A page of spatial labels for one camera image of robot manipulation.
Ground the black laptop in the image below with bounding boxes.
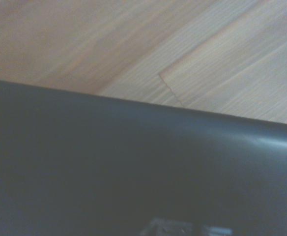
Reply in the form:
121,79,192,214
0,78,287,236

